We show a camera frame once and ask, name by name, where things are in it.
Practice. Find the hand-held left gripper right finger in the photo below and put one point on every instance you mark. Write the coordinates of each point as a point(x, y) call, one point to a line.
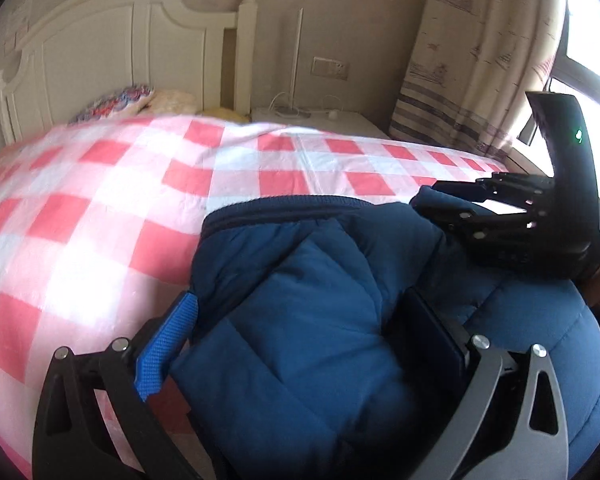
point(437, 340)

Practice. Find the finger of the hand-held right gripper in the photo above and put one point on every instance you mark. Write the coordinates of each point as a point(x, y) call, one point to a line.
point(495, 185)
point(490, 232)

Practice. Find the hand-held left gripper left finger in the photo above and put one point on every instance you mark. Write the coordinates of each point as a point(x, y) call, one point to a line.
point(162, 350)

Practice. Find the blue padded jacket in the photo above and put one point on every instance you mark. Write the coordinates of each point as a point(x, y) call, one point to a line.
point(305, 310)

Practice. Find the patterned curtain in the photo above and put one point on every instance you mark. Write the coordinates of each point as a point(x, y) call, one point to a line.
point(475, 50)

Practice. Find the white nightstand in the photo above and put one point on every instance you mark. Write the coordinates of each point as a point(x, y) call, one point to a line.
point(350, 122)

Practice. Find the pink white checked bed cover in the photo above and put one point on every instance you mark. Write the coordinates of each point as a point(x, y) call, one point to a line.
point(105, 200)

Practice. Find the slim white desk lamp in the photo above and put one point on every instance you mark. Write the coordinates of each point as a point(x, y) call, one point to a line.
point(296, 60)

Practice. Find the yellow cloth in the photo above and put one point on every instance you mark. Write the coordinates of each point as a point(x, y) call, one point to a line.
point(225, 112)

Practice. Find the cream pillow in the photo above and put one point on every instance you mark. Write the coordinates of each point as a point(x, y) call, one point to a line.
point(172, 102)

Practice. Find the colourful patterned pillow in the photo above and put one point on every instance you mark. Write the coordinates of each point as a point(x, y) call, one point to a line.
point(115, 102)

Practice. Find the white wooden headboard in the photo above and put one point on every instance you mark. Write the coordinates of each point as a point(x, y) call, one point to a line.
point(110, 45)

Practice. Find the dark window frame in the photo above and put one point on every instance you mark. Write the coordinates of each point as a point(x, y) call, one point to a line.
point(585, 72)

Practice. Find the wall socket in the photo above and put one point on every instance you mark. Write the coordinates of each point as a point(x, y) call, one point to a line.
point(329, 68)

